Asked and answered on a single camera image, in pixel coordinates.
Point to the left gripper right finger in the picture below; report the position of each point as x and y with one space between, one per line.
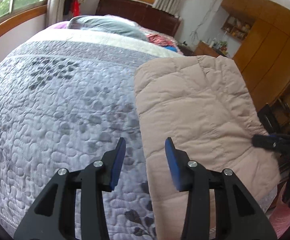
237 215

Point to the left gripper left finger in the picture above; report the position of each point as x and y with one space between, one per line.
52 214

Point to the beige quilted jacket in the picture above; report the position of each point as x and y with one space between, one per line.
202 104

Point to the orange wooden wardrobe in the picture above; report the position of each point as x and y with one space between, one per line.
263 58

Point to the grey leaf-pattern quilt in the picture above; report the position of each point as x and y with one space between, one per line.
66 97

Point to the wooden side desk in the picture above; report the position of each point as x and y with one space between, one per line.
204 49

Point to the blue item on bed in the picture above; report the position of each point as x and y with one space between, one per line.
171 48

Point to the red floral blanket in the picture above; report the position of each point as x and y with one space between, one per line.
161 40

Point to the dark wooden headboard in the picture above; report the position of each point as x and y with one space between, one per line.
141 13

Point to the grey pillow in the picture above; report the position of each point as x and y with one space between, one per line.
108 24

